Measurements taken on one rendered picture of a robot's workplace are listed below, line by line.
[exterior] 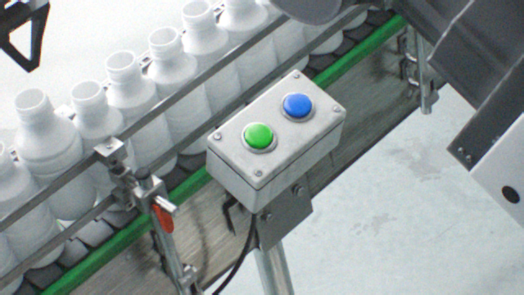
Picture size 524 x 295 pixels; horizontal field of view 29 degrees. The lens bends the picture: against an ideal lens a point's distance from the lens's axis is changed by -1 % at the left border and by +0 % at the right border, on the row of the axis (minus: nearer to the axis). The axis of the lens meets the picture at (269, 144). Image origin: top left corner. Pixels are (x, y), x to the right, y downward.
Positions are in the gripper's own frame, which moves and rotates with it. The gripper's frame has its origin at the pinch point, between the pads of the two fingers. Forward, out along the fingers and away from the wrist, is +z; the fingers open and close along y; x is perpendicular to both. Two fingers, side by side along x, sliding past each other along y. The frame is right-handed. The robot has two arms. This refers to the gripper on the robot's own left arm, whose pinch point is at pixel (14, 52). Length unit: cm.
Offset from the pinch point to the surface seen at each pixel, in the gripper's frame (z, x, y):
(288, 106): 13.9, 20.1, 16.5
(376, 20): 26, 48, 3
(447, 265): 127, 82, -17
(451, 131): 127, 118, -45
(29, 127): 8.7, -1.8, 0.6
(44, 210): 18.6, -4.5, 1.6
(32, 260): 21.8, -8.8, 3.4
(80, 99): 9.4, 4.6, 0.8
